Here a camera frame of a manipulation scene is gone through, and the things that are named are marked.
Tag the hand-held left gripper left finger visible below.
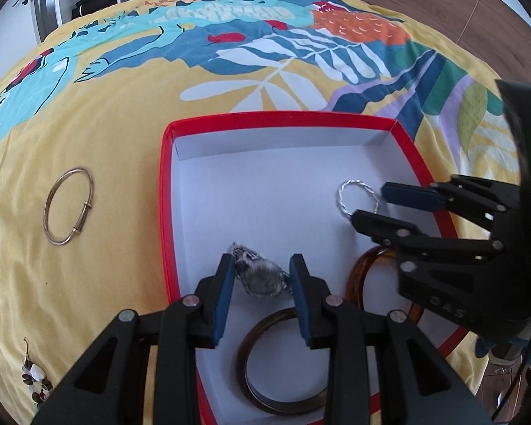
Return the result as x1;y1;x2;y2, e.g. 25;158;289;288
33;253;236;425

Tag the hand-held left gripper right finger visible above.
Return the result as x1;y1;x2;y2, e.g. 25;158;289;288
289;253;492;425

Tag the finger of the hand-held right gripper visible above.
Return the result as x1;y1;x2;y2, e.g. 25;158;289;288
352;209;506;263
381;175;522;232

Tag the silver twisted bangle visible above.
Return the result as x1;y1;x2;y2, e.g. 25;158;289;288
335;179;381;222

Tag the silver pendant necklace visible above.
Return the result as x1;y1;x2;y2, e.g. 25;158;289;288
228;242;295;299

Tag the red cardboard box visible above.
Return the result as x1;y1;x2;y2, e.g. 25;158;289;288
158;113;465;425

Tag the thin gold bangle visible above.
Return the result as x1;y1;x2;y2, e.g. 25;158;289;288
43;167;95;245

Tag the brown white beaded earring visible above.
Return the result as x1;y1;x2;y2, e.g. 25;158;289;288
20;339;54;410

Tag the amber translucent bangle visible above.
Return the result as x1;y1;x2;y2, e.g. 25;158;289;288
351;248;426;324

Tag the dark brown bangle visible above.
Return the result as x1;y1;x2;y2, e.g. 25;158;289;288
235;307;332;417

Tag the yellow printed blanket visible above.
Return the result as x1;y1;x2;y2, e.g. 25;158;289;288
0;0;527;425

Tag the brown wooden headboard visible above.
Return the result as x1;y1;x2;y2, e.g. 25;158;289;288
303;0;531;94

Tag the white door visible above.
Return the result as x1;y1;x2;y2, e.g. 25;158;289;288
0;0;40;83

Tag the black cable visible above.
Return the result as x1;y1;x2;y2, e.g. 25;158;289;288
502;314;531;425

